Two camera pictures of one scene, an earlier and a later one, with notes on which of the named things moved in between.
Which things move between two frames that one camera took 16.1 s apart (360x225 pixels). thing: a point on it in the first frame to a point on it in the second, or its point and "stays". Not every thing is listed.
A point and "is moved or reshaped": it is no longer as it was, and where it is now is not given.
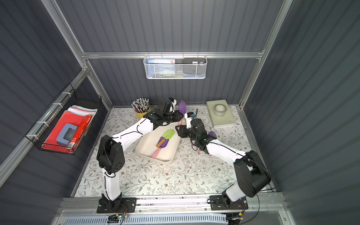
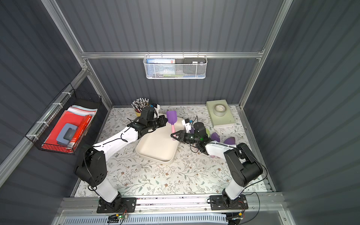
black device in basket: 194,65 stays
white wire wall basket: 175,67 stays
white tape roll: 220,110 stays
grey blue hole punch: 66,134 stays
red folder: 69,117 stays
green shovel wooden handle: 168,134 is moved or reshaped
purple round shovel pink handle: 163,145 is moved or reshaped
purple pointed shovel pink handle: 182,107 is moved or reshaped
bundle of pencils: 140,105 stays
